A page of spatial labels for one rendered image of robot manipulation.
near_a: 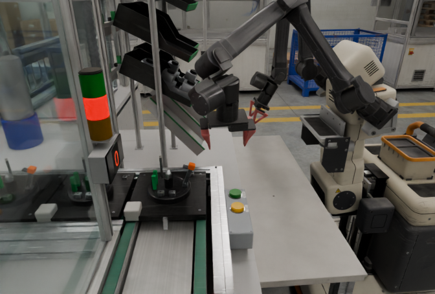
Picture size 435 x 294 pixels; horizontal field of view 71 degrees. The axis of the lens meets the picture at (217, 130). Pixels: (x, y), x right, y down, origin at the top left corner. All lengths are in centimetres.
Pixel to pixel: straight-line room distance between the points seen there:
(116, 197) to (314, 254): 63
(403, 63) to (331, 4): 469
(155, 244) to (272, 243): 35
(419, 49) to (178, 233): 554
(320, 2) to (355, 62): 890
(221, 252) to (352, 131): 77
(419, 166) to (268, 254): 85
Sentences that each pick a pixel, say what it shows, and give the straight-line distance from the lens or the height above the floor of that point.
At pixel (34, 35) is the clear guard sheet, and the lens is 59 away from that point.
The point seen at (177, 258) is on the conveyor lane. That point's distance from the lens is 89.
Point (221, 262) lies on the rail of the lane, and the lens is 83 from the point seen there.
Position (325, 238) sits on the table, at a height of 86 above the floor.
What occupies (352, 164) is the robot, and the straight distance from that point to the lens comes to 142.
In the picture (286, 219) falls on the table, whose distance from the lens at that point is 111.
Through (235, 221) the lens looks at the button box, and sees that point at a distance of 92.
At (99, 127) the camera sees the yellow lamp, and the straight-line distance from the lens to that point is 72.
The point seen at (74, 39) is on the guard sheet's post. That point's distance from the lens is 70.
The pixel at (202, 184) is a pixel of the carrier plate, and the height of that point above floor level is 97.
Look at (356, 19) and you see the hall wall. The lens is 1062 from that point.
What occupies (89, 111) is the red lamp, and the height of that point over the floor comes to 133.
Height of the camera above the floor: 156
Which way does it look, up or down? 24 degrees down
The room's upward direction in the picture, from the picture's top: straight up
